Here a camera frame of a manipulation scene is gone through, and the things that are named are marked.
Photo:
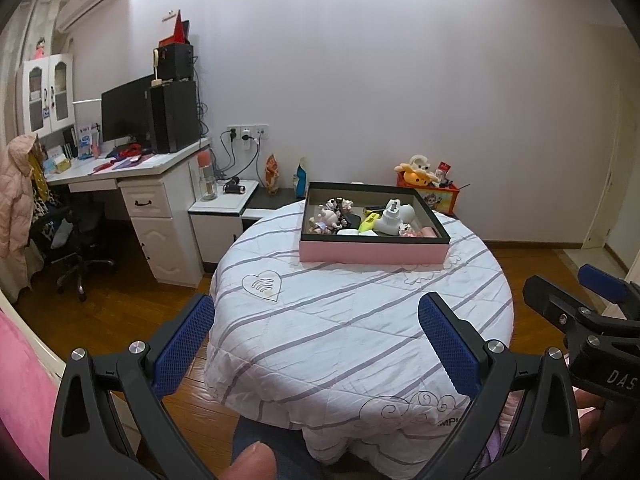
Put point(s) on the white glass door cabinet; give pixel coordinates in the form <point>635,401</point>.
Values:
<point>47,95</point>

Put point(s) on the orange toy crate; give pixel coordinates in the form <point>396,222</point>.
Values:
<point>440,200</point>

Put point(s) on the pink blanket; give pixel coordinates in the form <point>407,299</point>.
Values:
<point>25,400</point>

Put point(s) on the small black cylinder speaker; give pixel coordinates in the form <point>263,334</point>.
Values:
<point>233,186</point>

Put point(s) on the pastel building block toy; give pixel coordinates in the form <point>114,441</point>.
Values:
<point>340,206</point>

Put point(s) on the white bedside cabinet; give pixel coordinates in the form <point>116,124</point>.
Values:
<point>215,232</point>

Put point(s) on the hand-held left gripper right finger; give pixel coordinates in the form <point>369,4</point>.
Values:
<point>450,340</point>

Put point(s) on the black speaker box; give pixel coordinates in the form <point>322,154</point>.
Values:
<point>177,62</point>

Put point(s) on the blue and white bag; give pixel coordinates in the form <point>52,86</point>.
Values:
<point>300,177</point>

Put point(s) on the white wall socket strip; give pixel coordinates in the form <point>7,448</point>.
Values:
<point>248,132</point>

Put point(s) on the black office chair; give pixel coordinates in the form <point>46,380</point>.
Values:
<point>75,240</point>

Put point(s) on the black computer tower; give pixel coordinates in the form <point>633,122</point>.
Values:
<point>175,117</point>

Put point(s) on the black remote control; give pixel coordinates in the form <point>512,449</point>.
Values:
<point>353,221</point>

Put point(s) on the small baby doll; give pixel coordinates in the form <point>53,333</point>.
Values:
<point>324,221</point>

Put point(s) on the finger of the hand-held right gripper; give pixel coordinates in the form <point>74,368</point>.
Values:
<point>605,282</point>
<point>547,295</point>

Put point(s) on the blue and white box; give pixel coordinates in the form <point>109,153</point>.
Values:
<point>88,141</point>

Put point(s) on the person's jeans leg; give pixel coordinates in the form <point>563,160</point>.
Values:
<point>300,460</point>

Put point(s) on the yellow and white plush toy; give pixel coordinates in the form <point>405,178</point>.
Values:
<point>415,172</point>

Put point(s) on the pink and black storage box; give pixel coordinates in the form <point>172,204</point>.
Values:
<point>370,252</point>

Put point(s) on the pink cat block figure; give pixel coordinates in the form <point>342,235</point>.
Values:
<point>410,231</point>

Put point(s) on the yellow highlighter pen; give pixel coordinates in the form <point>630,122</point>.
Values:
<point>369,222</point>

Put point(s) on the round table striped cloth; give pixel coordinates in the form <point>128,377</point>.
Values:
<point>350,340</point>

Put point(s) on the dark grey low table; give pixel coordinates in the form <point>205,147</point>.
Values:
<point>272,200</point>

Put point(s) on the person's left hand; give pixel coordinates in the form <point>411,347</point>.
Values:
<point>255,462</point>

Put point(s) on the white desk with drawers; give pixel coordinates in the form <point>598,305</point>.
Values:
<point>165,240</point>

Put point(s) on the person's right hand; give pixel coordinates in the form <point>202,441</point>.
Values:
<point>590,405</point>

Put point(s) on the pink padded coat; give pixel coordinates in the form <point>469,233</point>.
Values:
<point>15,200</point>

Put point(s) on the orange snack bag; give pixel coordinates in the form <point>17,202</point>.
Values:
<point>271,175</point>

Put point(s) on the white earbuds case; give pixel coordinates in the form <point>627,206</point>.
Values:
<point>350,232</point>

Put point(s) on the cream desk lamp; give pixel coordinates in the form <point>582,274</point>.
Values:
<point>157,67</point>

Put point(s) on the clear bottle with orange cap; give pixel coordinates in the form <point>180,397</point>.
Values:
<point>207,182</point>

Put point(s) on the black computer monitor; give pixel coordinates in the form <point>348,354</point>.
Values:
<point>125,110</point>

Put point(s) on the white door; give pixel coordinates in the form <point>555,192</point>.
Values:
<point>605,175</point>

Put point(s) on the red desk object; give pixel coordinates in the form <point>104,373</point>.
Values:
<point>129,151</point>

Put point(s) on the white plug adapter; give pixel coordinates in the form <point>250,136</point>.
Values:
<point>392,220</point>

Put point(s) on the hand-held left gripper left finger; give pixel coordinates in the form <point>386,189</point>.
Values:
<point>182,345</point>

